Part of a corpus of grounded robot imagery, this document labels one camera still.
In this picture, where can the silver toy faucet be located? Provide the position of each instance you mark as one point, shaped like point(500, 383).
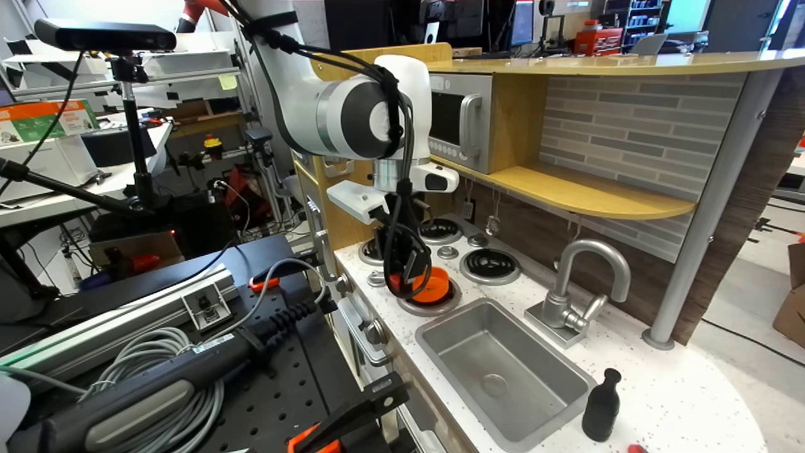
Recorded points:
point(569, 316)

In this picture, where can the grey kitchen support pole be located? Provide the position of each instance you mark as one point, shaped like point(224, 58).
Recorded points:
point(721, 192)

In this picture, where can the black camera stand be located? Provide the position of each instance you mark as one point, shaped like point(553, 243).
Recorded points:
point(136, 128)

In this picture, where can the small black bottle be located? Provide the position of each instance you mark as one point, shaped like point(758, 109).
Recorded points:
point(603, 406)

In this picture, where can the green orange box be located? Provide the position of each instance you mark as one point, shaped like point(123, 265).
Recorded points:
point(42, 123)

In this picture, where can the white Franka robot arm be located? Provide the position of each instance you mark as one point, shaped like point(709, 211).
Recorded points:
point(336, 118)

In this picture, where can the metal wall hook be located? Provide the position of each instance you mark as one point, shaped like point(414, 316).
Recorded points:
point(578, 233)
point(495, 221)

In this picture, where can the small red toy piece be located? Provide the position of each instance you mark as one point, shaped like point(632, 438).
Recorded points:
point(638, 450)

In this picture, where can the red bag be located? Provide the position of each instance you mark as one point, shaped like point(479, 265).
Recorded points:
point(599, 40)

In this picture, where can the grey toy sink basin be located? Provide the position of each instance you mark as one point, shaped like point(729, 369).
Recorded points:
point(505, 369)

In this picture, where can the teal screen monitor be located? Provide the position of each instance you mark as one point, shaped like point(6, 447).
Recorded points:
point(691, 17)

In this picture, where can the black stereo camera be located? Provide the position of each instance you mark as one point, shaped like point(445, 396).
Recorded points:
point(101, 36)

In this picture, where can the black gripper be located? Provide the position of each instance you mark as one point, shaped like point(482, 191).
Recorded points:
point(393, 230)

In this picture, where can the black bar clamp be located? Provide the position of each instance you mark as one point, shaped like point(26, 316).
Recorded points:
point(362, 411)

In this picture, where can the aluminium extrusion rail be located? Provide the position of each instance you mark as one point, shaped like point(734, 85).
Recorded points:
point(101, 324)

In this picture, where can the red machine part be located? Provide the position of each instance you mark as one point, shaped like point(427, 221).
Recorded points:
point(242, 192)

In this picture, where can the brown cardboard box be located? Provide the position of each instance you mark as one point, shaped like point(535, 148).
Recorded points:
point(794, 304)

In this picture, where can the red robot arm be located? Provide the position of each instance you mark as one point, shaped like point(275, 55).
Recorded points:
point(202, 8)

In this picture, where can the yellow sticky note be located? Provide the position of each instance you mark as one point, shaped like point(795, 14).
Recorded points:
point(227, 81)

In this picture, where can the black boom rod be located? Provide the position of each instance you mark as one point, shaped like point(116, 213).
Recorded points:
point(51, 188)

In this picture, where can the small orange toy object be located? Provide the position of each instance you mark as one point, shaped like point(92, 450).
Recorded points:
point(393, 284)

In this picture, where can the wooden toy kitchen frame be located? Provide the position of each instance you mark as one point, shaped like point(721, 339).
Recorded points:
point(588, 191)

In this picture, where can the silver stove knob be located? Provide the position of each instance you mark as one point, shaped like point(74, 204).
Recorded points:
point(450, 254)
point(375, 277)

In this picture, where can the grey toy microwave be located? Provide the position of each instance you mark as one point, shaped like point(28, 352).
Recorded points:
point(456, 123)

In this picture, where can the orange toy pot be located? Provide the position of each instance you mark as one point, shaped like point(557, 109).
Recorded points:
point(437, 287)

